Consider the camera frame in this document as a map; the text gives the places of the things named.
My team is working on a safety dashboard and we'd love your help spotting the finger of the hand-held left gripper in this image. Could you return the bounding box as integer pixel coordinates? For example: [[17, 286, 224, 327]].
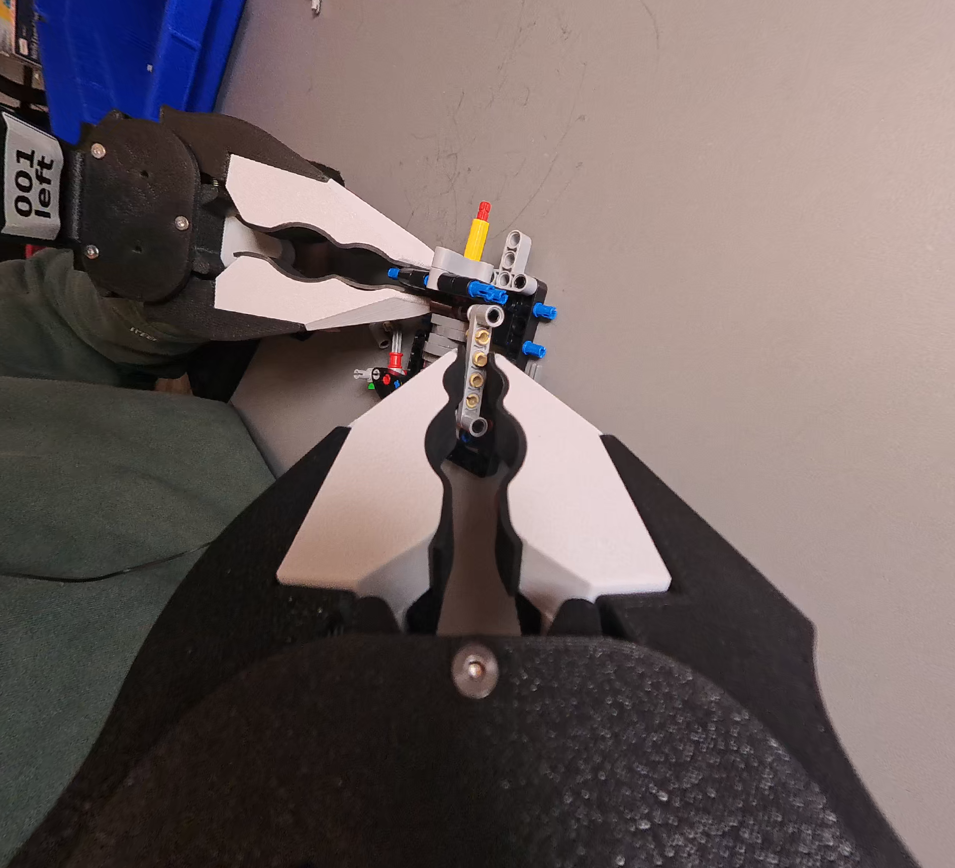
[[222, 152, 439, 270], [211, 251, 435, 333]]

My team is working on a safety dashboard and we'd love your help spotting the black chair armrest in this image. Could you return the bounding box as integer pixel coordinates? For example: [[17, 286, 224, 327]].
[[123, 334, 262, 402]]

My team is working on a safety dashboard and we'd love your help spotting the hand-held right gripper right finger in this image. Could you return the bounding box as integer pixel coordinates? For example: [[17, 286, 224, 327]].
[[488, 353, 671, 634]]

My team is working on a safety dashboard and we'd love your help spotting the black cord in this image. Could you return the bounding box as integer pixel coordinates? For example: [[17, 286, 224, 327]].
[[0, 540, 211, 583]]

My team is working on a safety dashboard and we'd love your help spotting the grey lego beam frame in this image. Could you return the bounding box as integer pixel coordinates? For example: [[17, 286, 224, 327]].
[[457, 304, 502, 436]]

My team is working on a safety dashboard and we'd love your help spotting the lego car chassis assembly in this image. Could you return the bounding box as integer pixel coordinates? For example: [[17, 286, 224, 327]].
[[354, 200, 559, 481]]

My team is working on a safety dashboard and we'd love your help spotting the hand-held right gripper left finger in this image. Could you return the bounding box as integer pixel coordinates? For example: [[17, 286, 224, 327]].
[[276, 348, 461, 634]]

